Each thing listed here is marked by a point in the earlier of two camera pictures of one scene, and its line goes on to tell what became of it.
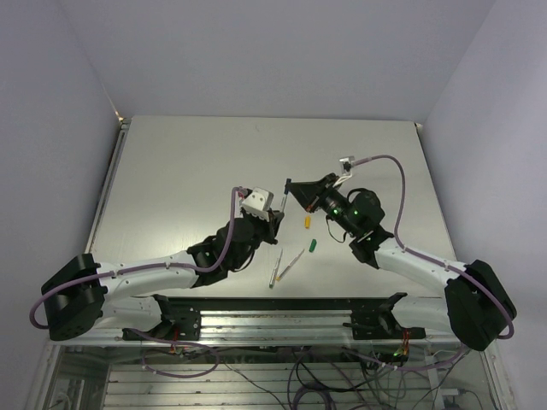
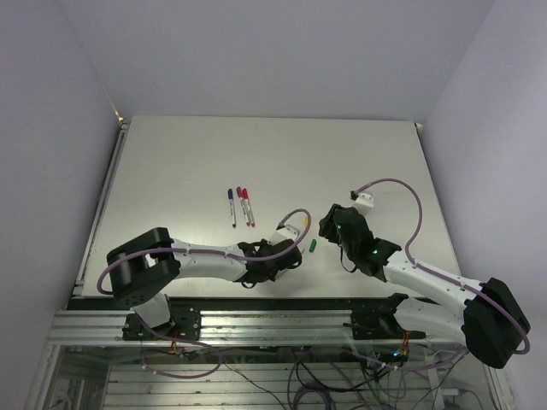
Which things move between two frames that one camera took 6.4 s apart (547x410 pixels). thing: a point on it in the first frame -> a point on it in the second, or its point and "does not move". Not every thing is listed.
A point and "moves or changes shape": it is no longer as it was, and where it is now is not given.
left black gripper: (271, 227) -> (263, 243)
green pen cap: (313, 245) does not move
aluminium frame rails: (282, 354) does not move
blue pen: (285, 201) moves or changes shape
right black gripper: (308, 193) -> (327, 225)
